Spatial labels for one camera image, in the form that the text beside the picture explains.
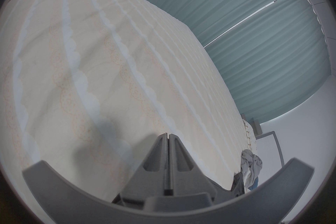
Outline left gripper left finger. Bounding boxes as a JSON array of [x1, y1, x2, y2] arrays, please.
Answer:
[[120, 133, 168, 205]]

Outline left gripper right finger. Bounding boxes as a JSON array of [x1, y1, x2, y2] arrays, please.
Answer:
[[169, 133, 217, 204]]

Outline black shorts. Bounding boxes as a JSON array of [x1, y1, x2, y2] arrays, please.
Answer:
[[230, 172, 247, 198]]

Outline pile of clothes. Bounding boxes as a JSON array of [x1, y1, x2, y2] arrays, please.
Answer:
[[240, 149, 263, 191]]

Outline bed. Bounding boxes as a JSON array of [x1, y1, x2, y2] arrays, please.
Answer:
[[0, 0, 262, 205]]

